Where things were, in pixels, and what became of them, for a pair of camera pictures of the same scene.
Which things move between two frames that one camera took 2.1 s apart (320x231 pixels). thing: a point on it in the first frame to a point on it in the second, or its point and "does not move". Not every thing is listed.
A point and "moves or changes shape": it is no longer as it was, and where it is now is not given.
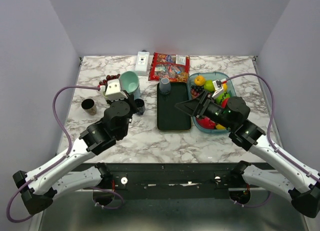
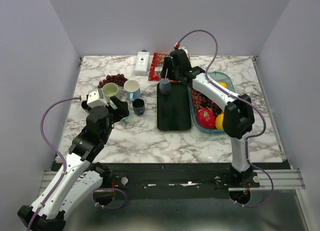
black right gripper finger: x=188 y=107 to x=167 y=64
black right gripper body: x=215 y=112 to x=177 y=73
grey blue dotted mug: x=164 y=86 does not move
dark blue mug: x=140 y=106 does not move
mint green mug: x=129 y=81 moves or changes shape
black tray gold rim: x=169 y=118 does not move
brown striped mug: x=88 y=105 does not move
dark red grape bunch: x=108 y=77 does not move
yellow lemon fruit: x=225 y=86 does not move
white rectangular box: x=141 y=64 does not move
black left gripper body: x=133 y=109 to x=108 y=130
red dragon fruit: x=206 y=122 does not move
